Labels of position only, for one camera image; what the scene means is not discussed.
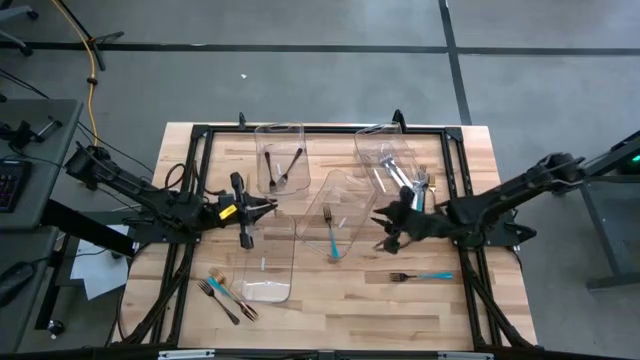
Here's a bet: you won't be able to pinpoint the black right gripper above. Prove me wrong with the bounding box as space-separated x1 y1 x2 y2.
372 202 454 254

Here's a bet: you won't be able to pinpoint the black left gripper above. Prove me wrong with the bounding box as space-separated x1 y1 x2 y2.
199 172 279 250

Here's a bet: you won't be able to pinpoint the clear plastic bin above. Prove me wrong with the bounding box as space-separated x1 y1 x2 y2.
234 214 297 305
253 122 312 197
353 122 429 202
293 168 380 262

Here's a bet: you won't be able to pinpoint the teal handled fork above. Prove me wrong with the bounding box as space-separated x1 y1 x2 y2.
322 204 342 260
206 276 260 323
388 271 455 283
416 172 428 212

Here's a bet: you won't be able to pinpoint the white paper sheets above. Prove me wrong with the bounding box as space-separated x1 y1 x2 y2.
69 224 132 301

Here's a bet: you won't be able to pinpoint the black stand foot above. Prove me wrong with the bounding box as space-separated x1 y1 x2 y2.
39 199 136 259

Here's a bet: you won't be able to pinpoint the grey metal stand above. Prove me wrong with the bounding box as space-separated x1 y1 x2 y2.
549 129 640 291

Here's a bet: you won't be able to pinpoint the grey desk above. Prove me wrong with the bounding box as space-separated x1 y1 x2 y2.
0 227 61 354
0 98 84 231

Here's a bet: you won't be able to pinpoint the black tripod stand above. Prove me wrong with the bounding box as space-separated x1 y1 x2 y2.
57 0 125 71

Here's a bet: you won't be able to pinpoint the black keyboard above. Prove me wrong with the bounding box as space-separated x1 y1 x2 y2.
0 159 32 214

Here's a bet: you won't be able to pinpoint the black clamp tool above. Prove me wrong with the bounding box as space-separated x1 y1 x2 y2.
0 115 64 149

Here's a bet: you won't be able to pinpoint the black computer mouse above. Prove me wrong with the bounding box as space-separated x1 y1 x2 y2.
0 260 37 307

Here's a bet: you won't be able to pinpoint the grey office chair base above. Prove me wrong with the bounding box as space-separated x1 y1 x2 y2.
0 4 40 57

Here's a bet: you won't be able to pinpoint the black cable loop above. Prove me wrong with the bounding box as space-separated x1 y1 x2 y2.
164 162 201 194

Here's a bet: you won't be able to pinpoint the silver bracket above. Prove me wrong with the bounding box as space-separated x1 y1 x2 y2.
437 351 494 360
157 349 216 360

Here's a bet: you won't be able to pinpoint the yellow cable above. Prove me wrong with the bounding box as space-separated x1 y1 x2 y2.
49 0 99 146

